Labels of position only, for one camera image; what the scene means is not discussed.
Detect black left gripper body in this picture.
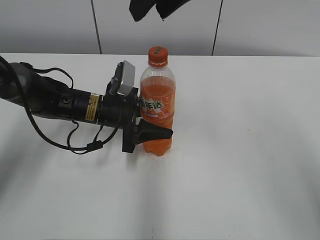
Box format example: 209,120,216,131
97,82,141,154

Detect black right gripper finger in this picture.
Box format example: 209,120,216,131
155,0,186,20
129,0,157,22

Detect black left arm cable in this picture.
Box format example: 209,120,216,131
0,54,120,155

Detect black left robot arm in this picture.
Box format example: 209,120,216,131
0,59,173,153

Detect orange bottle cap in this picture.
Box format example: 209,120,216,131
148,46,169,68

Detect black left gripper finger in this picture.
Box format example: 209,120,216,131
134,118,173,145

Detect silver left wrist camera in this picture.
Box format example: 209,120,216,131
109,60,136,96

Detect orange soda bottle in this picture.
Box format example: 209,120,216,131
139,60,177,157

